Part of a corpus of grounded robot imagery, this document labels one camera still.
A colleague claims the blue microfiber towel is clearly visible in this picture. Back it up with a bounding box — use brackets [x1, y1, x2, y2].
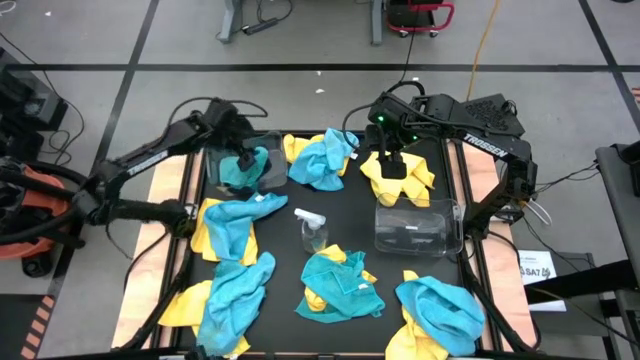
[394, 275, 486, 357]
[288, 128, 360, 192]
[203, 192, 290, 262]
[195, 251, 277, 358]

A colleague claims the white paper label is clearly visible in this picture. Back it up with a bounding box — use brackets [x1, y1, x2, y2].
[517, 249, 569, 312]

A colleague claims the red framed cart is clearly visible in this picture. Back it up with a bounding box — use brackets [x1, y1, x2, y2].
[384, 0, 456, 39]

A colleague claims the black equipment box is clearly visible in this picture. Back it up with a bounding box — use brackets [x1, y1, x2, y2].
[0, 49, 69, 161]

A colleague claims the yellow hanging cable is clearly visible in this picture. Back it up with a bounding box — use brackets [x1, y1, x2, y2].
[464, 0, 502, 101]

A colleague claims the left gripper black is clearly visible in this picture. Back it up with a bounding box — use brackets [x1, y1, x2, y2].
[236, 149, 257, 174]

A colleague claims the clear spray bottle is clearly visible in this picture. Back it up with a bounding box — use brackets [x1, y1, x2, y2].
[293, 207, 330, 254]

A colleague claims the yellow microfiber towel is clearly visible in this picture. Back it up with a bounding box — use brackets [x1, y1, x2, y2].
[359, 150, 436, 209]
[383, 269, 451, 360]
[282, 133, 351, 177]
[189, 198, 260, 267]
[302, 243, 379, 314]
[158, 279, 251, 359]

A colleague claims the black metal stand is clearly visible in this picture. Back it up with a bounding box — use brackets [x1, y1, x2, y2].
[524, 259, 640, 360]

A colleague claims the black vacuum hose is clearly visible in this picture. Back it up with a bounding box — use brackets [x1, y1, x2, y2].
[0, 158, 99, 247]

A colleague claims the black power strip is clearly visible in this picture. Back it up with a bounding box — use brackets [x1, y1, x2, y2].
[241, 17, 280, 37]

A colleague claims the teal microfiber towel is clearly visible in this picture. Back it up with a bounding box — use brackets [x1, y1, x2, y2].
[294, 249, 386, 324]
[218, 146, 271, 191]

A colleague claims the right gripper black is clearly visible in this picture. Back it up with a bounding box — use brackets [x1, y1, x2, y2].
[380, 152, 408, 181]

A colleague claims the orange shop vacuum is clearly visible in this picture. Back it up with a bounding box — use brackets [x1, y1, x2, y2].
[0, 164, 76, 261]

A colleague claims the grey desk leg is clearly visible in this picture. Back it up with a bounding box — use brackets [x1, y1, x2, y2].
[216, 0, 246, 44]
[369, 0, 385, 46]

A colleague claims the white cable loop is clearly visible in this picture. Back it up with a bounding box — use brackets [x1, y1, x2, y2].
[523, 198, 554, 226]

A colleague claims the clear plastic basket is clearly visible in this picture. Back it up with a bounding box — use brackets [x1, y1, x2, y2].
[205, 130, 290, 197]
[374, 195, 465, 258]

